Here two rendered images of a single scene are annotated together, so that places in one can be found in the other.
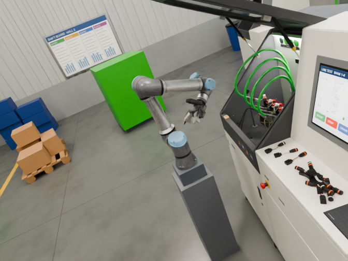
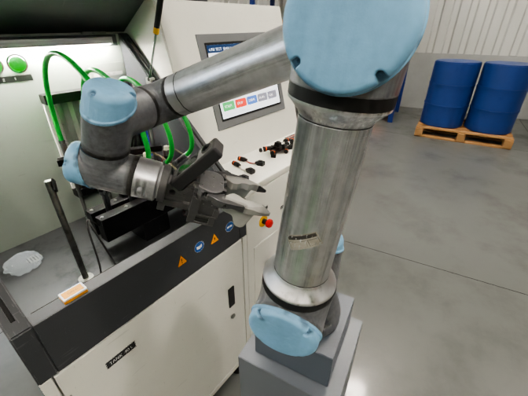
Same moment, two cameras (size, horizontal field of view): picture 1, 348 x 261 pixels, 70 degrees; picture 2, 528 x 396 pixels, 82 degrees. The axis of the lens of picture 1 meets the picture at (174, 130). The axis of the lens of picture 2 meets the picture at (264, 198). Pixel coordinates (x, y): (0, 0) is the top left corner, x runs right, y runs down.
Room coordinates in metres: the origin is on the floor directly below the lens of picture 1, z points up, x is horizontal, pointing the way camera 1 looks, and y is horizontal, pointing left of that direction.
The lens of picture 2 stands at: (1.89, 0.21, 1.48)
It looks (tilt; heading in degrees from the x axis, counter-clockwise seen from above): 30 degrees down; 216
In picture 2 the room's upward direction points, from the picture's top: straight up
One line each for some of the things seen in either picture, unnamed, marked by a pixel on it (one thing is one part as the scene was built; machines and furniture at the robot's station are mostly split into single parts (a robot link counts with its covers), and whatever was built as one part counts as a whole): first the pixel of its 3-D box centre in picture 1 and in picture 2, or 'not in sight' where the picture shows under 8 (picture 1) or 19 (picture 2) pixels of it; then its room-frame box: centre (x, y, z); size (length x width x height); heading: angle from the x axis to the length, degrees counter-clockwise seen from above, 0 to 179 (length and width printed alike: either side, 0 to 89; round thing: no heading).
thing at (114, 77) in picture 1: (129, 90); not in sight; (5.03, 0.55, 0.65); 0.95 x 0.86 x 1.30; 106
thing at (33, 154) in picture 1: (37, 145); not in sight; (4.69, 2.61, 0.39); 1.20 x 0.85 x 0.79; 20
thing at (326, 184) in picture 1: (315, 179); (282, 144); (0.79, -0.49, 1.01); 0.23 x 0.11 x 0.06; 179
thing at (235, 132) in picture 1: (239, 138); (161, 267); (1.52, -0.42, 0.87); 0.62 x 0.04 x 0.16; 179
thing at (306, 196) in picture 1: (310, 181); (277, 156); (0.82, -0.49, 0.96); 0.70 x 0.22 x 0.03; 179
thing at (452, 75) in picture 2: not in sight; (471, 100); (-3.53, -0.05, 0.51); 1.20 x 0.85 x 1.02; 96
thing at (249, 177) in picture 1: (248, 182); (184, 360); (1.53, -0.41, 0.44); 0.65 x 0.02 x 0.68; 179
